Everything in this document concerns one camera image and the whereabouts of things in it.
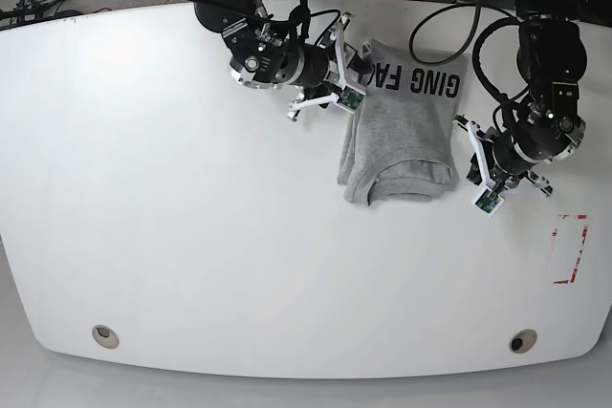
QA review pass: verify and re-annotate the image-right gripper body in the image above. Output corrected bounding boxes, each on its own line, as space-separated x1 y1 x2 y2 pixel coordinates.
454 116 553 198

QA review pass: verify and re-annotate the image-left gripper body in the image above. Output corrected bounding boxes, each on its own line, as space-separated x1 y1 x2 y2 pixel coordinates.
286 11 366 121

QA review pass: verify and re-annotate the grey T-shirt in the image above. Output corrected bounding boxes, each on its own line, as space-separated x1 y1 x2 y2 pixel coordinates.
337 38 469 206

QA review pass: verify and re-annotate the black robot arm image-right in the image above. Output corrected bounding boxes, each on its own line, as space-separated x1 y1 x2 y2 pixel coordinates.
456 0 587 205

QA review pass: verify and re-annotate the red tape rectangle marking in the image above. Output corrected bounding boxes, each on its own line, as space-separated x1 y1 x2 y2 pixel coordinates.
548 214 589 285

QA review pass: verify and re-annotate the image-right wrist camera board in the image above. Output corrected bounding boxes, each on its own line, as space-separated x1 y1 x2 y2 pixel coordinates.
472 188 505 217

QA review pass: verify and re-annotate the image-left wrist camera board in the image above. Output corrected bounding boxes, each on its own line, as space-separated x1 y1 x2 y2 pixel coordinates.
335 86 365 114

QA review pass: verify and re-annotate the right table cable grommet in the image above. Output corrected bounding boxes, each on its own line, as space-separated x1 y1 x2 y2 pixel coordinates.
509 329 537 354

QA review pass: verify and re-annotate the table cable grommet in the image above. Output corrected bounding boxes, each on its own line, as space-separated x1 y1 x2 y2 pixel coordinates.
509 329 537 354
92 325 120 350

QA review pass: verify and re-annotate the left table cable grommet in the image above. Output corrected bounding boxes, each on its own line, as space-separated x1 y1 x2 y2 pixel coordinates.
92 325 120 350

